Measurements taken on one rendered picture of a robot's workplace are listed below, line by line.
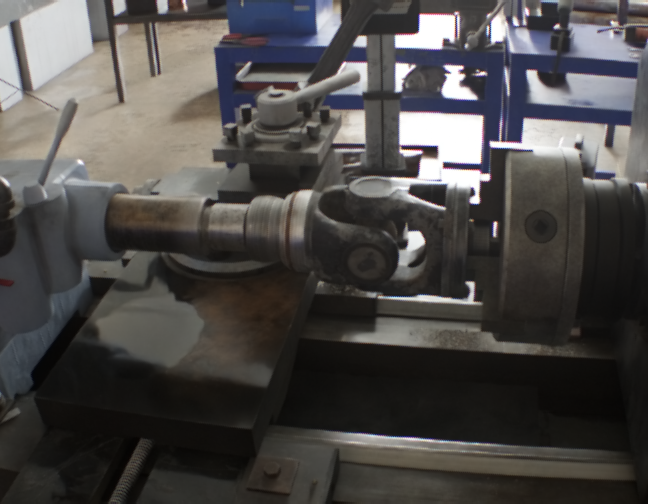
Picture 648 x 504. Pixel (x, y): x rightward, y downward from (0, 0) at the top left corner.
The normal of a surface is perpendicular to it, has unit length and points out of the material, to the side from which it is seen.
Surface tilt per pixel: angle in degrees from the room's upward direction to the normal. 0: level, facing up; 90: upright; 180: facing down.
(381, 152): 90
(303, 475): 0
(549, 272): 72
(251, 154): 90
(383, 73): 90
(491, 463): 48
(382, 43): 90
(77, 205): 39
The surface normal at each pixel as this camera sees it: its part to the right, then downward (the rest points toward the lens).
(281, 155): -0.21, 0.53
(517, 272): -0.18, 0.29
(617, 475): -0.15, -0.16
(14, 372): 0.98, 0.07
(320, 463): -0.04, -0.84
